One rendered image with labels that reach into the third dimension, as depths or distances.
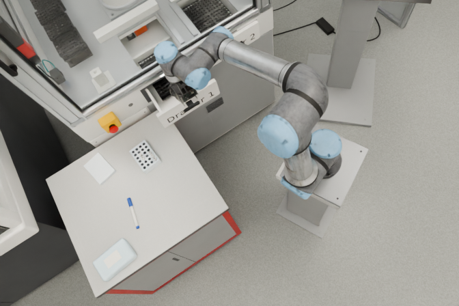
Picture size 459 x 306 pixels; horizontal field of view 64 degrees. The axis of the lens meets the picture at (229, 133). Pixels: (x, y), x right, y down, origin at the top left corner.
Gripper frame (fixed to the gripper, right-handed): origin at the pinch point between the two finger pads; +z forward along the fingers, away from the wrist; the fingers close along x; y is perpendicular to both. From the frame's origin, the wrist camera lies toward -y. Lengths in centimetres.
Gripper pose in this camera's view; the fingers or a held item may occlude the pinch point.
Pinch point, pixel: (186, 96)
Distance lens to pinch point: 152.4
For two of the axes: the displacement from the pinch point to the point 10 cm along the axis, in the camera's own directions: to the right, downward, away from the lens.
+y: 5.4, 7.5, -3.8
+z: 1.2, 3.8, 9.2
